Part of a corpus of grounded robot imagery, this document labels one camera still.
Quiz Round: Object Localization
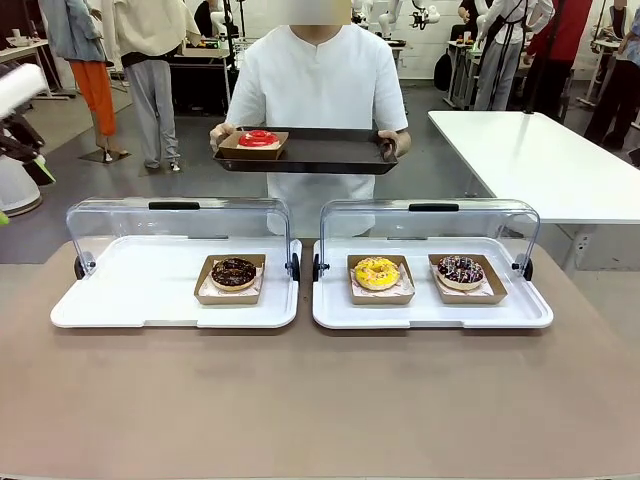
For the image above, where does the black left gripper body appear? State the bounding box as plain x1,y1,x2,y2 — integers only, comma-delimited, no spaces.
0,116,46,161

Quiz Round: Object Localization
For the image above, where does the red glazed donut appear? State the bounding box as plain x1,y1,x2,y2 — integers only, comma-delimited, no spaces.
237,129,280,150

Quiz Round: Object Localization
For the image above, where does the cardboard box of red donut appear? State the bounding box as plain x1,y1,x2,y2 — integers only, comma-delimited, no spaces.
218,130,290,161

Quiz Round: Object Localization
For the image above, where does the dark brown serving tray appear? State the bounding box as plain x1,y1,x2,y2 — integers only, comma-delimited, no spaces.
213,125,400,176

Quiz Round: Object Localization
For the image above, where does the person in cream top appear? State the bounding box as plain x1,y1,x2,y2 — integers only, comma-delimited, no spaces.
113,0,201,172

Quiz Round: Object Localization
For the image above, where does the chocolate glazed donut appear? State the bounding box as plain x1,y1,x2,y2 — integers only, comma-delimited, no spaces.
209,256,258,293

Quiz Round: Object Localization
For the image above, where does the cardboard box of chocolate donut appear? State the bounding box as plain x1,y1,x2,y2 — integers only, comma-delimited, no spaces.
193,253,267,306

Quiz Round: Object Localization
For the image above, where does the person in white shirt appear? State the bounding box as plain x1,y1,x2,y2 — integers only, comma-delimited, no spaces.
227,22,409,239

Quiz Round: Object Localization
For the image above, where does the yellow sprinkled donut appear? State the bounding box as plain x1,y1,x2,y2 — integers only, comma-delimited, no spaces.
353,255,402,292

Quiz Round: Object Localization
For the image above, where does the cardboard box of yellow donut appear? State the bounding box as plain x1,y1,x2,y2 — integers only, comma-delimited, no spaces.
347,253,416,306

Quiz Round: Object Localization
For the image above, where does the purple drizzled donut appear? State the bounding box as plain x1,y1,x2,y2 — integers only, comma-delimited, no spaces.
437,254,485,291

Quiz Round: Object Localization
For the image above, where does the person with black apron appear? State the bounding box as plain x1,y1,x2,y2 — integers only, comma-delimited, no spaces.
473,0,556,112

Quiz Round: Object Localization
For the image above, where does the person in red top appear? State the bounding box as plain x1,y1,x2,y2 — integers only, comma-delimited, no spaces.
519,0,594,124

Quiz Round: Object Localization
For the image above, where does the person in black trousers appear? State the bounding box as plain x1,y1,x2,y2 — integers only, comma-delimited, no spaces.
583,0,640,150

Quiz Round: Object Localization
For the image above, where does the person's right hand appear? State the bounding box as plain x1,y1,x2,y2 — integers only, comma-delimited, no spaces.
209,122,246,154

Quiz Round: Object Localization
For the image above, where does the person's left hand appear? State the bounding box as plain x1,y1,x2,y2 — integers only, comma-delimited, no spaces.
377,128,412,161

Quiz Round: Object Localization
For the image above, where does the white background desk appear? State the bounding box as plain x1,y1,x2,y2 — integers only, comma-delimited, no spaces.
0,38,77,100

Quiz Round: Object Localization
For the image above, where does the figure with orange trousers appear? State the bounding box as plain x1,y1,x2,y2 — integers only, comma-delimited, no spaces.
39,0,129,162

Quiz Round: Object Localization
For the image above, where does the clear plastic tray lid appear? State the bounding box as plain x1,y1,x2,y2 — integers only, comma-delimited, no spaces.
318,198,541,279
65,196,296,279

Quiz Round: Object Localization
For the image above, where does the white display tray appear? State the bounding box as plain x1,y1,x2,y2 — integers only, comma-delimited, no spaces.
312,237,555,330
49,235,303,330

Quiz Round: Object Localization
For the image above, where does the white printed paper liner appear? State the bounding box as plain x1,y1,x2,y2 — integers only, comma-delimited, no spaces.
352,267,414,298
432,269,495,297
199,259,264,299

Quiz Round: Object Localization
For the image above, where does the black hanging bag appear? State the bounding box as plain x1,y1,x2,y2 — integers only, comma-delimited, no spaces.
433,47,454,92

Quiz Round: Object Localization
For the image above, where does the white rectangular table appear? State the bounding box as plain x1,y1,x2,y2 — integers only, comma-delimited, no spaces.
428,109,640,271

